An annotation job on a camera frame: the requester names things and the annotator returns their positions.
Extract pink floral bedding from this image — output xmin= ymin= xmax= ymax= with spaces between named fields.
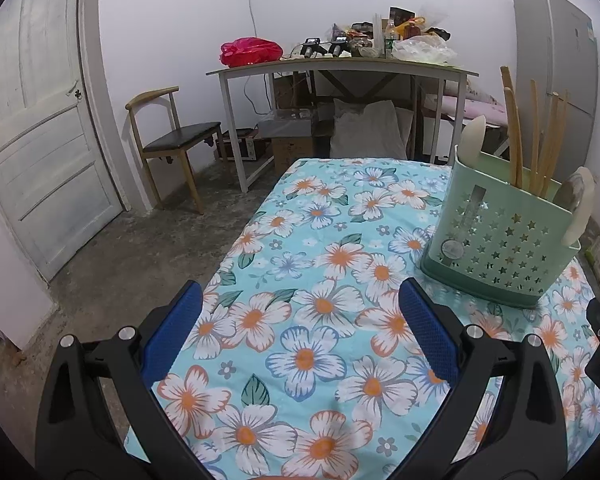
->
xmin=439 ymin=94 xmax=511 ymax=128

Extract clear plastic bag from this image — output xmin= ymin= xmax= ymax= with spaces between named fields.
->
xmin=392 ymin=34 xmax=458 ymax=66

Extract wall cable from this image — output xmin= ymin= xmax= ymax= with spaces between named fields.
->
xmin=244 ymin=0 xmax=261 ymax=56

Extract white translucent spoon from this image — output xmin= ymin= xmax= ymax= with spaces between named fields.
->
xmin=461 ymin=115 xmax=488 ymax=168

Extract wooden chair with black seat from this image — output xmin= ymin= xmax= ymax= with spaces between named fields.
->
xmin=125 ymin=86 xmax=226 ymax=215

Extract green perforated utensil holder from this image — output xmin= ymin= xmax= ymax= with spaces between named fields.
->
xmin=420 ymin=144 xmax=582 ymax=309

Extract floral blue blanket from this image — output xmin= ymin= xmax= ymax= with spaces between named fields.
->
xmin=125 ymin=157 xmax=600 ymax=480

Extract tall cardboard box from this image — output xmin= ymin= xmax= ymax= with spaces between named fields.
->
xmin=271 ymin=72 xmax=311 ymax=111

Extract grey refrigerator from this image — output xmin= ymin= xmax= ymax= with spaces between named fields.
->
xmin=511 ymin=0 xmax=599 ymax=211

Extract grey spoon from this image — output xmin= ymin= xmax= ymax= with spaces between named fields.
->
xmin=552 ymin=172 xmax=581 ymax=216

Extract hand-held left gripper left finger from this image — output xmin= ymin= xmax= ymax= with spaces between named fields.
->
xmin=35 ymin=280 xmax=216 ymax=480

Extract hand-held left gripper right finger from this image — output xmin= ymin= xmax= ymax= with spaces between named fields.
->
xmin=395 ymin=277 xmax=568 ymax=480

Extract small cardboard box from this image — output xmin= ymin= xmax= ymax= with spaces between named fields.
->
xmin=271 ymin=136 xmax=315 ymax=175

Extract grey flat box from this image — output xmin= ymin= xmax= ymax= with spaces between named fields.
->
xmin=256 ymin=109 xmax=317 ymax=140

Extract toaster oven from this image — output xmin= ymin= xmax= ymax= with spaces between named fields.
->
xmin=215 ymin=129 xmax=259 ymax=162

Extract white panelled door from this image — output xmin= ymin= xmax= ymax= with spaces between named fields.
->
xmin=0 ymin=0 xmax=126 ymax=281

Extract red plastic bag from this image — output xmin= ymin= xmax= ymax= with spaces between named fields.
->
xmin=220 ymin=37 xmax=284 ymax=68

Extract cream ladle spoon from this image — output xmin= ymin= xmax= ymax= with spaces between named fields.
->
xmin=565 ymin=166 xmax=597 ymax=247

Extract grey metal-frame table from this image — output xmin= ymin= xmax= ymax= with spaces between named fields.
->
xmin=205 ymin=56 xmax=480 ymax=193

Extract white sack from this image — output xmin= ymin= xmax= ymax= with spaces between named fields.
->
xmin=329 ymin=99 xmax=415 ymax=161

